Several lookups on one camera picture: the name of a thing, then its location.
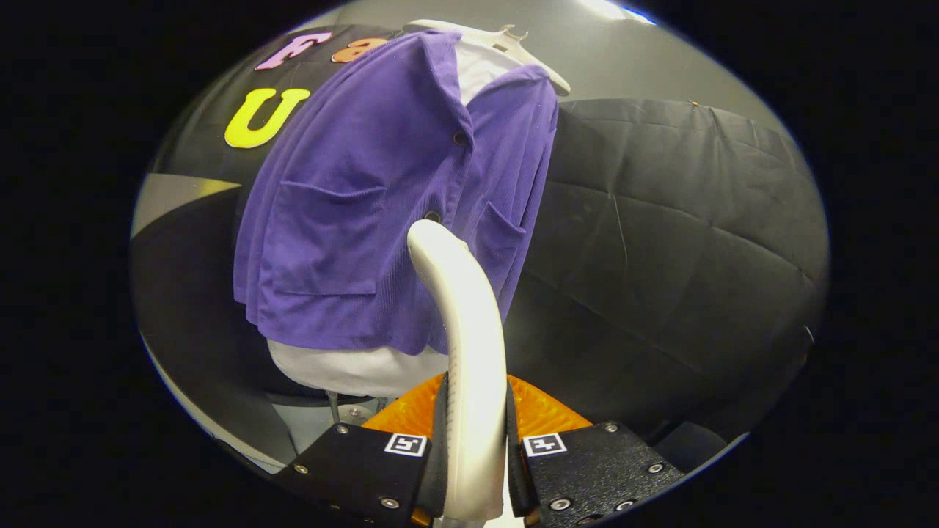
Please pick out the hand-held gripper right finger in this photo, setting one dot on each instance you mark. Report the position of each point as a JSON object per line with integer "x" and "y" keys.
{"x": 516, "y": 477}

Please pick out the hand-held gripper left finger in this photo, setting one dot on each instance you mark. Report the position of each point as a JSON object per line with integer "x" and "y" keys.
{"x": 438, "y": 469}

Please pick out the white garment steamer head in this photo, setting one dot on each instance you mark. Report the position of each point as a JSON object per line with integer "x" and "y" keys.
{"x": 473, "y": 345}

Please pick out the white shirt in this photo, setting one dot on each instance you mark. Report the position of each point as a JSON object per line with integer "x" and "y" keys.
{"x": 352, "y": 370}

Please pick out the purple jacket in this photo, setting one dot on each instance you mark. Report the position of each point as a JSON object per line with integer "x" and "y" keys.
{"x": 345, "y": 169}

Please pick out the white clothes hanger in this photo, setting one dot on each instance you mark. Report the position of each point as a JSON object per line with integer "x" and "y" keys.
{"x": 532, "y": 59}

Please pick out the dark rounded object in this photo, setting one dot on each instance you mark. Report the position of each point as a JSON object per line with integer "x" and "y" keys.
{"x": 689, "y": 446}

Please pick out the black quilted curtain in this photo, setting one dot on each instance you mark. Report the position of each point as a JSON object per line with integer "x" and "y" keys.
{"x": 682, "y": 242}

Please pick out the grey cabinet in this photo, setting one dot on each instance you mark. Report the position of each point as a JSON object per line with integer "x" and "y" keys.
{"x": 169, "y": 198}

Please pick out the large ceiling light panel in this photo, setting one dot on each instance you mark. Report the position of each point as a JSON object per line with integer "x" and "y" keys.
{"x": 612, "y": 7}

